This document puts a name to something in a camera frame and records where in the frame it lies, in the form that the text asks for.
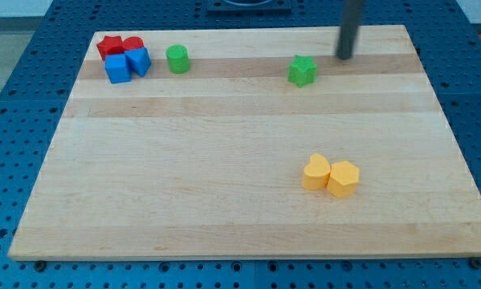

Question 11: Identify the green cylinder block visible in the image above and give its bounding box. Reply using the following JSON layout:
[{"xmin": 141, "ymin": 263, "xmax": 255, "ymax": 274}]
[{"xmin": 165, "ymin": 44, "xmax": 190, "ymax": 74}]

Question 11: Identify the yellow hexagon block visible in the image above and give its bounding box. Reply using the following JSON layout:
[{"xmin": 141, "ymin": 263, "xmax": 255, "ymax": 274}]
[{"xmin": 327, "ymin": 161, "xmax": 360, "ymax": 198}]

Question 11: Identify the red star block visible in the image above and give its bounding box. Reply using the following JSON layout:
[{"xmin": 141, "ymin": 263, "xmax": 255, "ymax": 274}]
[{"xmin": 96, "ymin": 35, "xmax": 124, "ymax": 61}]

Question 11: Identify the green star block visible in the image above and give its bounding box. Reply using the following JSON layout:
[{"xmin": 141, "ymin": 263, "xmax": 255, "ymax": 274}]
[{"xmin": 287, "ymin": 55, "xmax": 317, "ymax": 88}]

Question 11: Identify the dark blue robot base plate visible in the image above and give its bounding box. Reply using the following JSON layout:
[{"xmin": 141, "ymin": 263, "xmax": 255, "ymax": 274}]
[{"xmin": 204, "ymin": 0, "xmax": 292, "ymax": 14}]

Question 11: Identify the yellow heart block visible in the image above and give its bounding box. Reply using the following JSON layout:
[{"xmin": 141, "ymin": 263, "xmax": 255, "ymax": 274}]
[{"xmin": 301, "ymin": 153, "xmax": 331, "ymax": 190}]

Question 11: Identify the light wooden board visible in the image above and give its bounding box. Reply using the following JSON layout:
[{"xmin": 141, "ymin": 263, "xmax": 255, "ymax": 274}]
[{"xmin": 8, "ymin": 25, "xmax": 481, "ymax": 261}]

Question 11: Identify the red cylinder block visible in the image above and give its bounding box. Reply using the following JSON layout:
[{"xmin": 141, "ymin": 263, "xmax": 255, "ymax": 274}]
[{"xmin": 122, "ymin": 36, "xmax": 145, "ymax": 51}]

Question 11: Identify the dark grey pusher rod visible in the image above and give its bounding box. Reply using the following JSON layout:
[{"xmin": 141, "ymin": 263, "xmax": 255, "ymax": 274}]
[{"xmin": 336, "ymin": 0, "xmax": 365, "ymax": 60}]

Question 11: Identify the blue cube block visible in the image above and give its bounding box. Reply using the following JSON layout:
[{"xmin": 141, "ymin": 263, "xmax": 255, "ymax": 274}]
[{"xmin": 104, "ymin": 54, "xmax": 131, "ymax": 83}]

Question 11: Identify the blue triangular block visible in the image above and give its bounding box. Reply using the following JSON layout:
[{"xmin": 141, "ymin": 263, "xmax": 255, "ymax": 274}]
[{"xmin": 125, "ymin": 47, "xmax": 152, "ymax": 77}]

